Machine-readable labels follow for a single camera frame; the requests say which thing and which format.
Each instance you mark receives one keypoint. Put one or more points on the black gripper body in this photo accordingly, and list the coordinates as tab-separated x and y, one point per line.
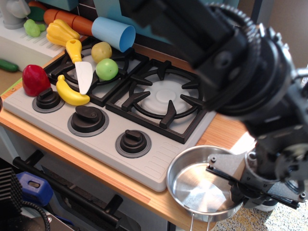
242	168

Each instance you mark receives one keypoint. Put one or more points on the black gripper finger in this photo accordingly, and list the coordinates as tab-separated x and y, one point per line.
236	191
253	202

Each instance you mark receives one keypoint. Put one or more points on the stainless steel pan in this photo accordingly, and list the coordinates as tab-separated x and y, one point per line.
205	196

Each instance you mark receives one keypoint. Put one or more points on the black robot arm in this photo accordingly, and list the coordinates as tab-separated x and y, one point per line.
247	74

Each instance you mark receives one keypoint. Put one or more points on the right black stove knob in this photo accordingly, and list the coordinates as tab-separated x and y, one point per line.
133	144

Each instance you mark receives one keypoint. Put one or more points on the black stove knob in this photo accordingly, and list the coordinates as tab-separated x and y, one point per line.
88	121
133	144
47	101

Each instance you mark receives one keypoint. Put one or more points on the grey toy stove top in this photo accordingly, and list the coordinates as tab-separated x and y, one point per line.
150	169

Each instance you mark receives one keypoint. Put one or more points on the middle black stove knob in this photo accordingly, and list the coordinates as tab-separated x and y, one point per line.
88	121

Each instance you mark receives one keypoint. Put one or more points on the left black stove knob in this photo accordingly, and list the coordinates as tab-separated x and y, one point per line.
47	101

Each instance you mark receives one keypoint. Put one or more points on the dark blue sneaker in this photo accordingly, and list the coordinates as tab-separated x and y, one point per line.
267	206

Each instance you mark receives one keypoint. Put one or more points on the right black burner grate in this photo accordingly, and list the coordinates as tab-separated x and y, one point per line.
164	99

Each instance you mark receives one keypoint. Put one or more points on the black burner grate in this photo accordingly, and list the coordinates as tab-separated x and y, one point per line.
128	63
164	99

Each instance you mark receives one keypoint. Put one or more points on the left black burner grate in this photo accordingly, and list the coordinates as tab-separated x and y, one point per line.
128	63

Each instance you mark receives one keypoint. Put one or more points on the green toy apple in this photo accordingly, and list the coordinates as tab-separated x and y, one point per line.
107	69

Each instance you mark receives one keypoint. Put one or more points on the light blue plastic cup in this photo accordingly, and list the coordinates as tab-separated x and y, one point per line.
117	34

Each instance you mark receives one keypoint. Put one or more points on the yellow toy potato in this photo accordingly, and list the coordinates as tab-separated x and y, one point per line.
100	51

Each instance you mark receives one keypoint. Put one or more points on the yellow toy banana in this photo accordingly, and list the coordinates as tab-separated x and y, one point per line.
69	95

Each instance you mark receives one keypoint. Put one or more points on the blue plastic clamp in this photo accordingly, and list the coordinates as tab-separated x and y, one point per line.
35	189

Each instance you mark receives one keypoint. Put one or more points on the orange toy carrot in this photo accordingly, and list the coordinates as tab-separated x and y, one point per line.
77	23

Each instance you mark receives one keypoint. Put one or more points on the red toy pepper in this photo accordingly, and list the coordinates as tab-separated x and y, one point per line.
34	80

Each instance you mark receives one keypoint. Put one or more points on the yellow toy bell pepper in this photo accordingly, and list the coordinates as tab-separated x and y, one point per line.
59	33

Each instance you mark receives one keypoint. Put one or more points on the green toy broccoli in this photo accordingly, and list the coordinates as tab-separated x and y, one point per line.
33	29

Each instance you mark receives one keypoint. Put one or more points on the white toy sink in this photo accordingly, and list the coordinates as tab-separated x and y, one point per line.
17	47

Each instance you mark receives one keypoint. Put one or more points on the dark green toy vegetable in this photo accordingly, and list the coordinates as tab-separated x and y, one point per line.
36	13

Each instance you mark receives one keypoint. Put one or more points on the green toy cucumber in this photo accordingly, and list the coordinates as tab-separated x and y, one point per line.
8	66

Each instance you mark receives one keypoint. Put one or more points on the grey toy faucet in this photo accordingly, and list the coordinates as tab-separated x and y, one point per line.
14	13

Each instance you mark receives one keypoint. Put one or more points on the black oven door handle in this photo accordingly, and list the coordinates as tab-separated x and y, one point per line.
107	214

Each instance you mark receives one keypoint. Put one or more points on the yellow handled toy knife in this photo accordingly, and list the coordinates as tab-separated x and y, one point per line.
83	69

